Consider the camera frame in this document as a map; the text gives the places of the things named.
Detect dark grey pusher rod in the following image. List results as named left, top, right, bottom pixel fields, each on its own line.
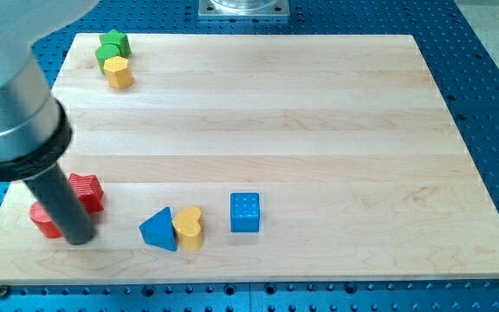
left=23, top=163, right=96, bottom=245

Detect black flange ring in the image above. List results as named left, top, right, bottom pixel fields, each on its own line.
left=0, top=100, right=73, bottom=182

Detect red circle block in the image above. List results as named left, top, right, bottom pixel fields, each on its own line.
left=29, top=201, right=62, bottom=238

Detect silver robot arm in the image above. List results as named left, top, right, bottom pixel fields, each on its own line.
left=0, top=0, right=96, bottom=245

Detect green circle block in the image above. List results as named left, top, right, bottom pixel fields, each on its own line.
left=94, top=44, right=121, bottom=75

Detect red star block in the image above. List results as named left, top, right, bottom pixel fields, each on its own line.
left=68, top=173, right=104, bottom=214

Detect blue triangle block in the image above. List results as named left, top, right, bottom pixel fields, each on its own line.
left=139, top=207, right=177, bottom=251

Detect yellow hexagon block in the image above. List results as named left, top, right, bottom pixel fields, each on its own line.
left=103, top=56, right=133, bottom=89

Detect yellow heart block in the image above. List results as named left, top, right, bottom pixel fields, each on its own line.
left=172, top=206, right=204, bottom=250

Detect green star block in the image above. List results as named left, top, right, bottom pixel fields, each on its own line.
left=99, top=29, right=132, bottom=57

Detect blue cube block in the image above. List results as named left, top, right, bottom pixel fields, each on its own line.
left=230, top=192, right=261, bottom=232

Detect wooden board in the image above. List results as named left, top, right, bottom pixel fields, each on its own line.
left=0, top=34, right=499, bottom=285

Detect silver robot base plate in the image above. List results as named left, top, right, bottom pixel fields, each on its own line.
left=198, top=0, right=290, bottom=21

